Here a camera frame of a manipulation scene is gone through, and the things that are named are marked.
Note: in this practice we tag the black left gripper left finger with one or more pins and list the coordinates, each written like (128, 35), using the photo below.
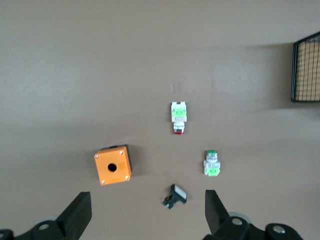
(75, 215)

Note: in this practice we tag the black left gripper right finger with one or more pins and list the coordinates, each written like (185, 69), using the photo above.
(215, 212)

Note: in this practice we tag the red push button switch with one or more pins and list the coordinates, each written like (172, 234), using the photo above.
(179, 113)

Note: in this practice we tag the black switch with white cap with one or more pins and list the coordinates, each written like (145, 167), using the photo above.
(177, 194)

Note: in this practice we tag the green push button switch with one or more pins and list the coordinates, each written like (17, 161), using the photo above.
(212, 166)

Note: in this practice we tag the orange button enclosure box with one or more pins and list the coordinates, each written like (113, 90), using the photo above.
(120, 170)

